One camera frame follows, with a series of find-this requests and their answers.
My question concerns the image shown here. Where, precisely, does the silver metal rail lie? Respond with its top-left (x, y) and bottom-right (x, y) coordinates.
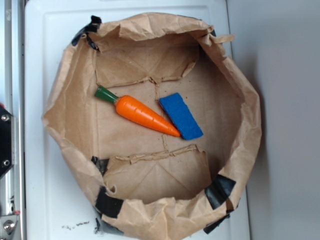
top-left (0, 0), bottom-right (27, 240)

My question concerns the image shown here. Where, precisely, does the blue sponge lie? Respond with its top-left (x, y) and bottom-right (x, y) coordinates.
top-left (159, 92), bottom-right (204, 140)

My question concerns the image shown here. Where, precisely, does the brown paper bag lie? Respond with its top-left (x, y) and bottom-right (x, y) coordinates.
top-left (42, 12), bottom-right (262, 240)

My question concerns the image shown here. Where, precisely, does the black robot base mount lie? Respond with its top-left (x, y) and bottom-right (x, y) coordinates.
top-left (0, 104), bottom-right (13, 179)

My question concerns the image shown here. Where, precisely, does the white plastic tray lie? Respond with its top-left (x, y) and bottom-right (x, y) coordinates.
top-left (24, 0), bottom-right (252, 240)

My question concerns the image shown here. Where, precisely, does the orange toy carrot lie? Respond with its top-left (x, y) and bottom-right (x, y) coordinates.
top-left (94, 85), bottom-right (181, 137)

